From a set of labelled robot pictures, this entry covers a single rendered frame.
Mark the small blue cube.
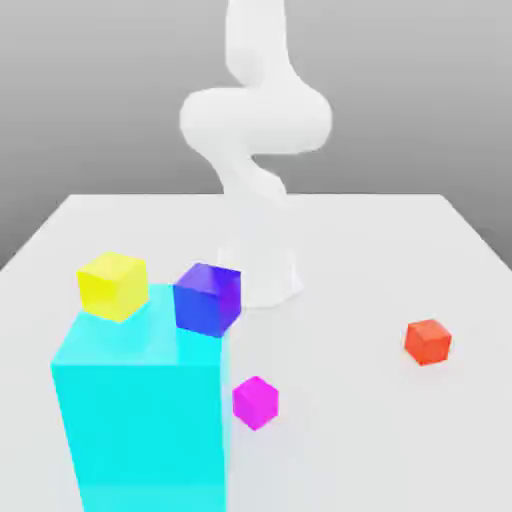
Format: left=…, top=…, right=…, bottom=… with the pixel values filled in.
left=172, top=261, right=242, bottom=340

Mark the small magenta cube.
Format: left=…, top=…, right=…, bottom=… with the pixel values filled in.
left=232, top=375, right=280, bottom=432

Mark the small yellow cube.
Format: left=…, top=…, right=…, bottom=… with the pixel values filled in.
left=76, top=251, right=150, bottom=324

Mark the small red cube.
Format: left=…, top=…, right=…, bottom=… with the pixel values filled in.
left=403, top=318, right=453, bottom=367

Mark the large cyan box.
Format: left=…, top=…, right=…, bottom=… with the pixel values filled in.
left=50, top=282, right=234, bottom=512

